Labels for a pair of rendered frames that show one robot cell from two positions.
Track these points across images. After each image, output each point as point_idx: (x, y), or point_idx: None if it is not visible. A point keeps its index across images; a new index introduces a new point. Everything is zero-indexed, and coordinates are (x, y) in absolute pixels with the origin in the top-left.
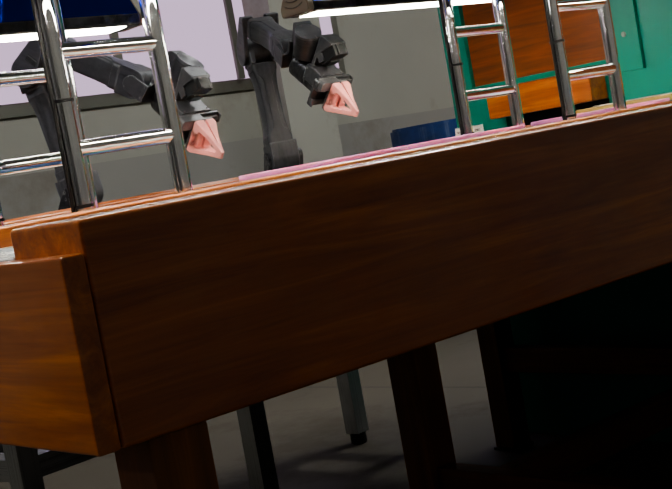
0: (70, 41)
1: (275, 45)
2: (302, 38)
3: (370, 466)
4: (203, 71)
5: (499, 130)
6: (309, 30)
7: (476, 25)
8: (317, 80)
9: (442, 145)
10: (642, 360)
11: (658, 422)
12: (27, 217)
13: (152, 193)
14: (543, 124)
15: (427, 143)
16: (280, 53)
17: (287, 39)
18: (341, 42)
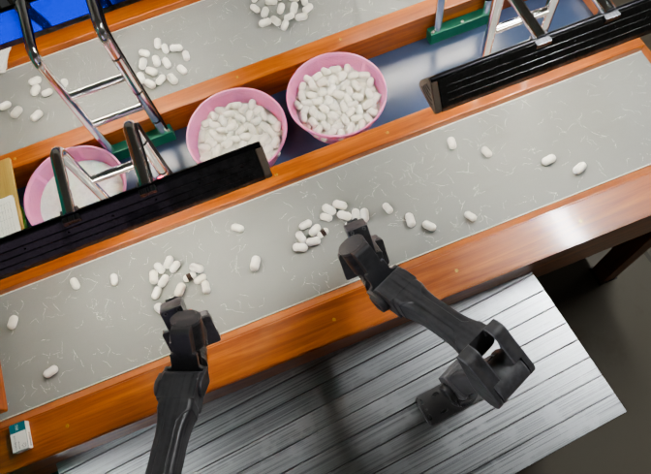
0: (462, 322)
1: (201, 384)
2: (199, 312)
3: None
4: (347, 226)
5: (225, 90)
6: (183, 318)
7: (120, 165)
8: (208, 314)
9: (287, 50)
10: None
11: None
12: (513, 225)
13: (410, 268)
14: (202, 82)
15: (268, 95)
16: (205, 371)
17: (187, 374)
18: (166, 301)
